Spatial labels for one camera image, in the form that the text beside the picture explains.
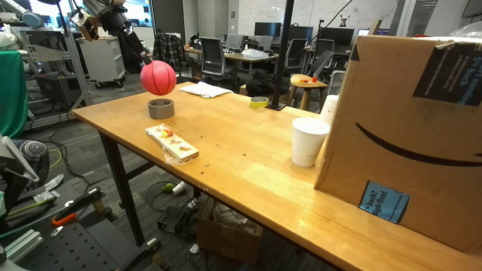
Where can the green cloth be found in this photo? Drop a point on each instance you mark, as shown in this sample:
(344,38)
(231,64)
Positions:
(12,94)

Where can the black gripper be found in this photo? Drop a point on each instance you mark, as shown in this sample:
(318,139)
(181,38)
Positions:
(133,46)

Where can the red ball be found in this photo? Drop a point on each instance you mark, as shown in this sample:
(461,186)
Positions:
(158,77)

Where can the grey duct tape roll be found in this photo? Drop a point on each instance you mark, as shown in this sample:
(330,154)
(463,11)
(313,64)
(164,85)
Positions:
(160,109)

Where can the small round wooden table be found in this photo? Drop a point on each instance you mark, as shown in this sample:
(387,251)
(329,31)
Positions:
(306,83)

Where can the wooden shape puzzle board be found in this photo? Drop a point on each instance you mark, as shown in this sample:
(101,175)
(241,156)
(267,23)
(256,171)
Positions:
(175,145)

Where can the orange handled tool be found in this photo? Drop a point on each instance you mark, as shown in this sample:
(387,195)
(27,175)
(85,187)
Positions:
(65,220)

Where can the white folded cloth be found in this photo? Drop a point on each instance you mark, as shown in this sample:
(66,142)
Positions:
(205,91)

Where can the black vertical pole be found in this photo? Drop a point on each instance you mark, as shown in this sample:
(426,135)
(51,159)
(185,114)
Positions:
(274,103)

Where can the large cardboard box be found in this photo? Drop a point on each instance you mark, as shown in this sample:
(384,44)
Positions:
(405,144)

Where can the white paper cup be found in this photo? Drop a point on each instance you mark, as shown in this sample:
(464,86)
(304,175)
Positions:
(307,138)

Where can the black office chair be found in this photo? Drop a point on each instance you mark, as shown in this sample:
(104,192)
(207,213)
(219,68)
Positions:
(213,56)

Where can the cardboard box under table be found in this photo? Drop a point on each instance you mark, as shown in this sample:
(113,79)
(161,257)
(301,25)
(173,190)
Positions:
(223,233)

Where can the yellow green tape roll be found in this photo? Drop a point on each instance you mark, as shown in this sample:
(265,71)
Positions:
(259,102)

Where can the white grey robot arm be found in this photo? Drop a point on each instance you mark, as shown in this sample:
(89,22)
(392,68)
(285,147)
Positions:
(110,17)

